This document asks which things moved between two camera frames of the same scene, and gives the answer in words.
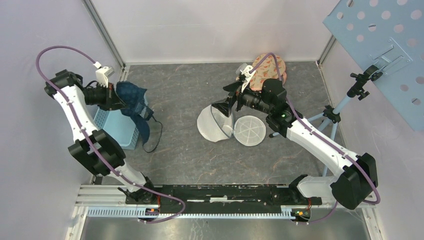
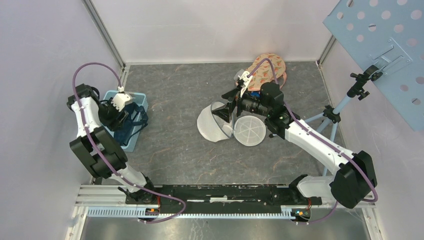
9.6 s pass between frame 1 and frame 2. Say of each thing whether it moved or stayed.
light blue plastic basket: stayed
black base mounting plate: stayed
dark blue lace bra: moved
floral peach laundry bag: stayed
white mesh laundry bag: stayed
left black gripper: moved
